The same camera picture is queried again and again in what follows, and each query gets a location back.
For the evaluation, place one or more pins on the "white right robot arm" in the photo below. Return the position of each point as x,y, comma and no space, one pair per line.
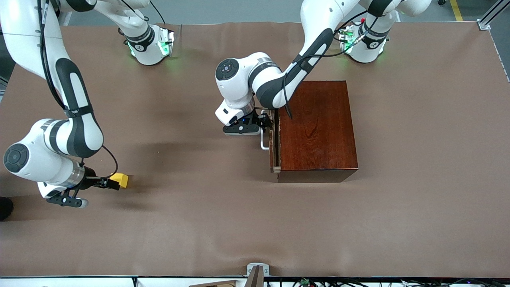
40,159

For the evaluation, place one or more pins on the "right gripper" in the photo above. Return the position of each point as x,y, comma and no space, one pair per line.
90,182

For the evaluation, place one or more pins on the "aluminium frame profile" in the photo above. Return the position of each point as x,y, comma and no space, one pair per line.
484,24

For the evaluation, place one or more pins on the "brown cardboard piece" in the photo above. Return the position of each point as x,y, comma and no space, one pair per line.
223,284

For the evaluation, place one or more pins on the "yellow block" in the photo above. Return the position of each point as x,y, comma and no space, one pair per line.
122,178

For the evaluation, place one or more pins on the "black ribbed round knob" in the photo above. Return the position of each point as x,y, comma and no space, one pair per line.
4,208

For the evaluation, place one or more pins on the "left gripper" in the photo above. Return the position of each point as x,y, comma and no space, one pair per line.
257,118

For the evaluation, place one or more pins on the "grey metal camera mount bracket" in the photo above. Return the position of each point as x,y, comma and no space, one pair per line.
258,275

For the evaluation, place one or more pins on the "white table frame rail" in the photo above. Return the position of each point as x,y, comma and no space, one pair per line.
79,282

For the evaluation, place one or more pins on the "dark brown wooden cabinet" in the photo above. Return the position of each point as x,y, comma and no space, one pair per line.
318,131

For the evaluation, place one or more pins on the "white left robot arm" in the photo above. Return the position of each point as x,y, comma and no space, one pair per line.
235,91

